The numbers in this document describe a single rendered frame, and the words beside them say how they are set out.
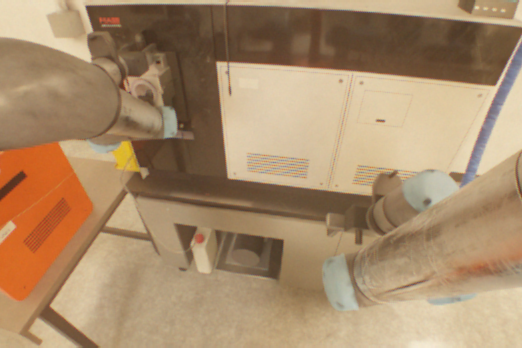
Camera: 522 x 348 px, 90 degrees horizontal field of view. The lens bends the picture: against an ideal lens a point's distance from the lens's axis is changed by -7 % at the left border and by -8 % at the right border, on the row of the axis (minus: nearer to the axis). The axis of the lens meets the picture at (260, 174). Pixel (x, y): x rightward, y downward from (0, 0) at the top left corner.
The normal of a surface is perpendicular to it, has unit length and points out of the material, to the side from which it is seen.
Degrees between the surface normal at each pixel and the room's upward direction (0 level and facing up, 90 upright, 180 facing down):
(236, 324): 0
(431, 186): 25
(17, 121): 95
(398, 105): 90
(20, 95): 74
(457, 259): 96
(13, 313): 0
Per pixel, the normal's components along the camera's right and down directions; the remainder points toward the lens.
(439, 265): -0.89, 0.38
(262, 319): 0.00, -0.75
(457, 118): -0.18, 0.66
